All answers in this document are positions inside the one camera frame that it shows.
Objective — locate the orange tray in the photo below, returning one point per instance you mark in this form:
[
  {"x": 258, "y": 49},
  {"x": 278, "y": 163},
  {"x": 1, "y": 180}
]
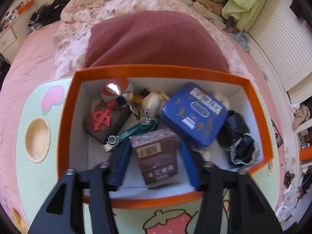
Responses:
[{"x": 26, "y": 6}]

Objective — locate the cream plush toy figure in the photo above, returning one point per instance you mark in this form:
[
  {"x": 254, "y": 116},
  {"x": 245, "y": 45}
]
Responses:
[{"x": 152, "y": 102}]

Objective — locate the cream floral quilt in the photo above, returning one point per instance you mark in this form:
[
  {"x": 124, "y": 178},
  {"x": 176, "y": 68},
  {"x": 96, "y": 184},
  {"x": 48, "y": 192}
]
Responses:
[{"x": 73, "y": 53}]

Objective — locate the white bedside cabinet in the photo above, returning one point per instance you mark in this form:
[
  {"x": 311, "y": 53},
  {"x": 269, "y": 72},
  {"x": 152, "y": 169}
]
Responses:
[{"x": 9, "y": 41}]

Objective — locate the white louvred door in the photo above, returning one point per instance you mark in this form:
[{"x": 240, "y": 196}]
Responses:
[{"x": 280, "y": 41}]

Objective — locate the green cartoon desktop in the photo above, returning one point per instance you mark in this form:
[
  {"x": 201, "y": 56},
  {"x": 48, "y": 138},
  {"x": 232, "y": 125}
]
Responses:
[{"x": 36, "y": 175}]

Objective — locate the orange cardboard box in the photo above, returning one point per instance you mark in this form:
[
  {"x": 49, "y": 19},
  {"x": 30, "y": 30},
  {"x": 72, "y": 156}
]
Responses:
[{"x": 158, "y": 70}]

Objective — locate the cream fur pom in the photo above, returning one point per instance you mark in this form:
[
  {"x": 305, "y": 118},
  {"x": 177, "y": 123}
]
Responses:
[{"x": 223, "y": 98}]

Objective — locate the black lace scrunchie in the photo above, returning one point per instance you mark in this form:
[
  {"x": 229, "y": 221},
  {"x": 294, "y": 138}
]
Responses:
[{"x": 236, "y": 136}]

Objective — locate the maroon pillow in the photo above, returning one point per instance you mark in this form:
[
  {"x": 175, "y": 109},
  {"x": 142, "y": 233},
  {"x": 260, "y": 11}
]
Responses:
[{"x": 156, "y": 39}]

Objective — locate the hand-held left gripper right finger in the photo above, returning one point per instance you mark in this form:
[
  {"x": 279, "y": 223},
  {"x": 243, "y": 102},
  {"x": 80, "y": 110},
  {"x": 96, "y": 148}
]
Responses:
[{"x": 189, "y": 165}]

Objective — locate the blue-grey cloth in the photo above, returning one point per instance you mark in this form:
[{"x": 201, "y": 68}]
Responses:
[{"x": 242, "y": 41}]

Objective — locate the light green garment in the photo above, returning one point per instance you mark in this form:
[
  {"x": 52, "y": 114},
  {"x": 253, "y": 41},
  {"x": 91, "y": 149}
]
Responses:
[{"x": 243, "y": 2}]

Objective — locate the black clothes pile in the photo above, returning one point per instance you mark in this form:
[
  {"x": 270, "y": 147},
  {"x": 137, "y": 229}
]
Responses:
[{"x": 48, "y": 14}]

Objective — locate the dark block with red symbol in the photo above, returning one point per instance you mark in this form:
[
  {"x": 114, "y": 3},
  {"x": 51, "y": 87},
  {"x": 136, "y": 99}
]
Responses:
[{"x": 107, "y": 124}]

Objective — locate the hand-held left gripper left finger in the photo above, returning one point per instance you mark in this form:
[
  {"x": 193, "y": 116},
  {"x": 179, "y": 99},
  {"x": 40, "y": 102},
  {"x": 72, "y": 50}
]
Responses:
[{"x": 120, "y": 165}]

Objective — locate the blue tin box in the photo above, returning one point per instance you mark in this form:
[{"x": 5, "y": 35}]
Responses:
[{"x": 192, "y": 117}]

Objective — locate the brown milk carton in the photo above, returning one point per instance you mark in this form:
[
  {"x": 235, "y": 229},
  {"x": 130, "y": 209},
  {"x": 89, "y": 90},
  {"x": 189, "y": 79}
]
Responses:
[{"x": 156, "y": 158}]

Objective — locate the beige cloth on shelf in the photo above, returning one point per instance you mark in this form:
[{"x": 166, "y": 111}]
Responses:
[{"x": 301, "y": 115}]

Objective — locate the teal toy car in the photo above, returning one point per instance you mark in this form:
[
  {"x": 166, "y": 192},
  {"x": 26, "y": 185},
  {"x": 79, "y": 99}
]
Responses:
[{"x": 136, "y": 129}]

